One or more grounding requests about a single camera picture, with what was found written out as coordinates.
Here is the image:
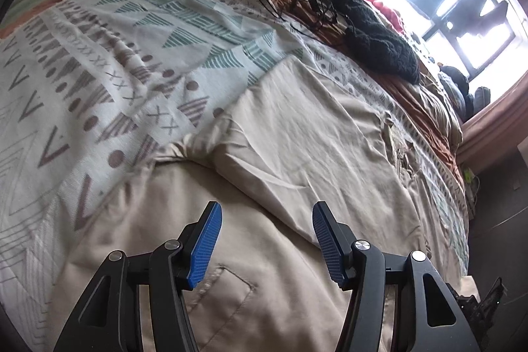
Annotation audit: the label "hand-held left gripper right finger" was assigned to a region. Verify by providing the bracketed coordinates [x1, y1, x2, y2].
[311, 201, 483, 352]

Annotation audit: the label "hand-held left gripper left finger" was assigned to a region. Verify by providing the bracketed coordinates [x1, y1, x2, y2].
[53, 201, 224, 352]

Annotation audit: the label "beige pants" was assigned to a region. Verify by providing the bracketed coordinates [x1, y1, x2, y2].
[49, 57, 467, 352]

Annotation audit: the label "tan crumpled bedding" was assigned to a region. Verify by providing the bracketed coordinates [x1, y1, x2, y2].
[412, 72, 463, 148]

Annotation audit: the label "pink curtain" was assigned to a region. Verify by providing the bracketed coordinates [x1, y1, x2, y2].
[456, 55, 528, 175]

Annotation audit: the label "grey blue cushions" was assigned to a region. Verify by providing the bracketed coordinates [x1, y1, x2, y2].
[437, 63, 491, 117]

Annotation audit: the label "black knitted garment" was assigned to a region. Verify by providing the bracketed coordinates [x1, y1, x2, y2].
[330, 0, 421, 84]

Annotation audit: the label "patterned white blanket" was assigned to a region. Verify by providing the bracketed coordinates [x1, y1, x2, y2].
[0, 0, 471, 352]

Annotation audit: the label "red cloth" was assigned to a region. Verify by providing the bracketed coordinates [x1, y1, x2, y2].
[363, 0, 409, 35]

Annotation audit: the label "dark hanging garment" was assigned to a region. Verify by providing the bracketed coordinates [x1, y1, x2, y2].
[447, 0, 510, 43]

